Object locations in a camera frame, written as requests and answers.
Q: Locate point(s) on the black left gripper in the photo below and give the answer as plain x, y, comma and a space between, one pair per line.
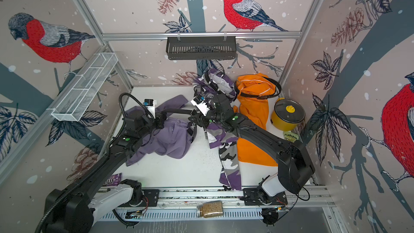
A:
159, 120

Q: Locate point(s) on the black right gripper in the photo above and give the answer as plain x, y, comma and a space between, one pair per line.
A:
203, 121

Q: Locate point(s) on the lilac purple trousers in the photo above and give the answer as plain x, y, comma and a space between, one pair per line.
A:
158, 133

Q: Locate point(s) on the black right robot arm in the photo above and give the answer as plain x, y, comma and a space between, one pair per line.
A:
295, 167

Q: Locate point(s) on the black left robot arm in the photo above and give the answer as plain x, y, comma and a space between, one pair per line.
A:
67, 210

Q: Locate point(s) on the black belt on camouflage trousers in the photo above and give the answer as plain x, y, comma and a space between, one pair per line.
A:
221, 83

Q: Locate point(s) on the purple camouflage trousers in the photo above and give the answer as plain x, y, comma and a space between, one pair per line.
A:
226, 143

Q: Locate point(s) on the orange trousers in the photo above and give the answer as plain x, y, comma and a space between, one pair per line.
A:
258, 112

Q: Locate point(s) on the yellow cooking pot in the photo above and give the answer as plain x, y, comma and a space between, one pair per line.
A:
280, 124

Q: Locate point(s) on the glass lid with yellow knob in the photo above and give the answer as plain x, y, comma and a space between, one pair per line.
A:
289, 111

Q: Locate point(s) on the green snack packet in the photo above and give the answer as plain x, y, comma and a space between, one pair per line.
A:
290, 136

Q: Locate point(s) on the purple candy packet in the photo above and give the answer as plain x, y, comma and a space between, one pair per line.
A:
113, 180

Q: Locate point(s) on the jar of brown grains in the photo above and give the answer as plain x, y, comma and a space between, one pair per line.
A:
210, 209

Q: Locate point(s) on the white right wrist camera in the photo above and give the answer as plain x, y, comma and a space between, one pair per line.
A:
203, 104

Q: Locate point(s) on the black hanging wire basket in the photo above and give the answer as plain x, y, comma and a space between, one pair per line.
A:
201, 48

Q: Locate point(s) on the white wire mesh shelf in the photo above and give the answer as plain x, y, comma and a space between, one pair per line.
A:
77, 100

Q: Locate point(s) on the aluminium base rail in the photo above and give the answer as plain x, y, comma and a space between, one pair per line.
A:
180, 204

